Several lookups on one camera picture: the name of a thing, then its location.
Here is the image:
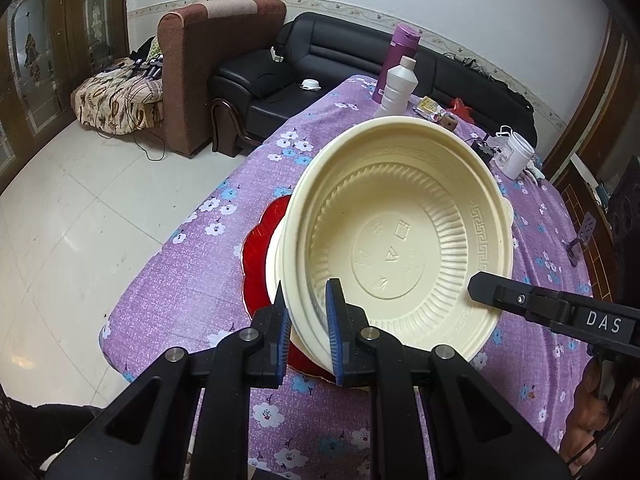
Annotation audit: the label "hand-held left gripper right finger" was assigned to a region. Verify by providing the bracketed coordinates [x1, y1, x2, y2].
[325, 279, 573, 480]

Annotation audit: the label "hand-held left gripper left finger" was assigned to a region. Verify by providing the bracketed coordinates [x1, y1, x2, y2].
[44, 280, 292, 480]

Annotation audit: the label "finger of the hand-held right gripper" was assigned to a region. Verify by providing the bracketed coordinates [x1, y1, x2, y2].
[468, 270, 577, 334]
[607, 160, 640, 306]

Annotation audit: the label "red plate with gold lettering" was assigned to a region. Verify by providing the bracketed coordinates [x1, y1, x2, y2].
[239, 200, 335, 383]

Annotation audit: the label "red gold-rimmed plate with sticker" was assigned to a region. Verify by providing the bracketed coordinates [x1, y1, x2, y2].
[239, 196, 301, 323]

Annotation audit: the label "large beige plastic bowl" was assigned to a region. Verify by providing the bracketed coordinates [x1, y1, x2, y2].
[275, 116, 515, 368]

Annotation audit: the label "person's right hand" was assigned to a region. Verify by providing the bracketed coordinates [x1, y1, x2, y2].
[559, 355, 623, 468]

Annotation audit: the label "wooden sideboard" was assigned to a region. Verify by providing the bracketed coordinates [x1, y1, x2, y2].
[542, 152, 640, 311]

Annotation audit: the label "purple floral tablecloth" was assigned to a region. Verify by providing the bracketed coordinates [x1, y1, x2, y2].
[99, 74, 618, 480]

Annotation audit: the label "white plastic jar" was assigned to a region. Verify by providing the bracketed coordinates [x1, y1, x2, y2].
[494, 132, 536, 181]

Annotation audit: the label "red plastic bag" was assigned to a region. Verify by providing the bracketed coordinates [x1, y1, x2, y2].
[446, 97, 475, 122]

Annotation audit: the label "yellow snack packet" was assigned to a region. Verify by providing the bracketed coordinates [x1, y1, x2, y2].
[414, 96, 445, 117]

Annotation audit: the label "white plastic bottle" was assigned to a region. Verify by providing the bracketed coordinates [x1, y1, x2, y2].
[374, 56, 418, 119]

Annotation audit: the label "person's dark pants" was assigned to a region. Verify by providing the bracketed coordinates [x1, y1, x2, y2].
[0, 391, 97, 471]

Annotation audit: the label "brown fabric armchair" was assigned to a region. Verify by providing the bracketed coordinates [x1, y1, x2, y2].
[156, 0, 288, 159]

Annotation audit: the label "purple thermos flask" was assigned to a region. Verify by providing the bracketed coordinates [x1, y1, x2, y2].
[371, 23, 420, 104]

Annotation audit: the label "brown patterned blanket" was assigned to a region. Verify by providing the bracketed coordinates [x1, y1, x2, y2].
[70, 71, 166, 136]

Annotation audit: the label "black leather sofa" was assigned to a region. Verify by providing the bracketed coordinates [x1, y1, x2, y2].
[206, 11, 538, 157]

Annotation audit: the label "wooden glass-panel door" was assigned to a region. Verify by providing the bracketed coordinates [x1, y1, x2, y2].
[0, 0, 130, 196]

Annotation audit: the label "wooden door frame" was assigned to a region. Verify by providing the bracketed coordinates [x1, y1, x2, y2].
[545, 15, 631, 176]

